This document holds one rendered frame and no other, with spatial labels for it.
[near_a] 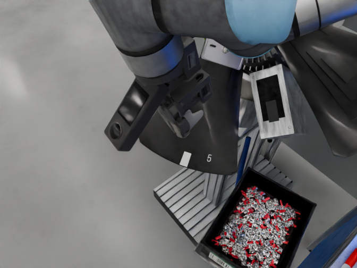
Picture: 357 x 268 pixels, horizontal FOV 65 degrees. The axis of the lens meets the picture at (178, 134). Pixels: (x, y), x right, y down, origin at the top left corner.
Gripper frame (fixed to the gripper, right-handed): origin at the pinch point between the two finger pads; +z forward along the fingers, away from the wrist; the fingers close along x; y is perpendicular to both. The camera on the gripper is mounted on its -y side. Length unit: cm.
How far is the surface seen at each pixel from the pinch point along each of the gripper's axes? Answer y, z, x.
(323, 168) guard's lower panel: 61, 119, -15
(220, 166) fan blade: 3.1, 12.0, -6.4
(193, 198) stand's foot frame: -4, 101, 19
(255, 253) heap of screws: -3.9, 19.0, -23.0
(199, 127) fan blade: 5.1, 6.1, 1.0
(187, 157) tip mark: -0.8, 9.6, -0.6
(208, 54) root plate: 15.5, -2.2, 7.8
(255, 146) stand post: 33, 78, 9
